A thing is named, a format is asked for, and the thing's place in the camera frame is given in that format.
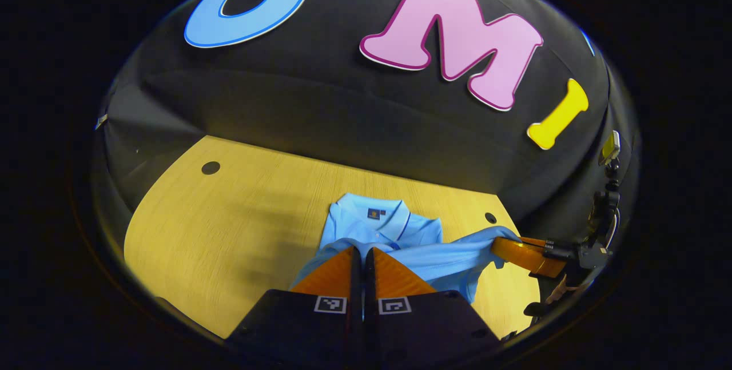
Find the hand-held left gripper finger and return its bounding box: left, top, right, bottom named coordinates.
left=365, top=247, right=505, bottom=369
left=225, top=246, right=364, bottom=369

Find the light blue T-shirt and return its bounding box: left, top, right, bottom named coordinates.
left=291, top=193, right=522, bottom=305

